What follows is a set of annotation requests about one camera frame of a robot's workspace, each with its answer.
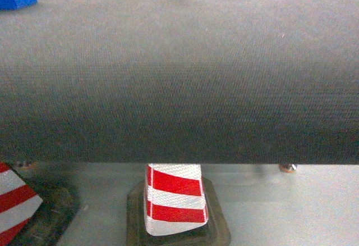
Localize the red white striped cone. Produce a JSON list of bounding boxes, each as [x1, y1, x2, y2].
[[126, 163, 232, 246]]

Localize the dark grey table mat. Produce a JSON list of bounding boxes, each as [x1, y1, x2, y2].
[[1, 0, 358, 164]]

